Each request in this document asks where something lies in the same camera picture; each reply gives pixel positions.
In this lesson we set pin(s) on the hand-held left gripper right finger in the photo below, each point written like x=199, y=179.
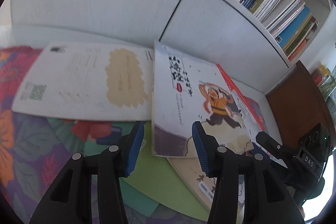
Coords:
x=200, y=150

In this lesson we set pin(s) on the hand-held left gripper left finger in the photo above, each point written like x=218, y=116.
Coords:
x=134, y=150

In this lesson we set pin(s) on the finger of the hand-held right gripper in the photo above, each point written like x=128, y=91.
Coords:
x=278, y=167
x=273, y=145

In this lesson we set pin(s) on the light green illustrated book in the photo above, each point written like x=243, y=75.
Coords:
x=162, y=182

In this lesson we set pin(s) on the white book orange-robed figure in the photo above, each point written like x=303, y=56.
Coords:
x=170, y=108

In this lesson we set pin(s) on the white book beige patch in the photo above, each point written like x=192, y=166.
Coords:
x=78, y=77

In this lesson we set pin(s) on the cream book cartoon characters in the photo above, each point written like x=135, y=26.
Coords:
x=189, y=174

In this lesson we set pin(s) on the brown wooden board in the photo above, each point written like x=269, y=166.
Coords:
x=296, y=108

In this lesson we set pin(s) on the teal green book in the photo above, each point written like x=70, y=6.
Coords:
x=141, y=200

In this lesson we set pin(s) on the red book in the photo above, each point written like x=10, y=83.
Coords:
x=225, y=74

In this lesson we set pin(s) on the colourful distant objects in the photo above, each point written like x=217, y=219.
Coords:
x=325, y=82

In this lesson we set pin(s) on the floral quilted blanket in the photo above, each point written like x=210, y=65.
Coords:
x=21, y=134

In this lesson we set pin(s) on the white bookshelf cabinet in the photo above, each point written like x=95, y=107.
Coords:
x=105, y=3

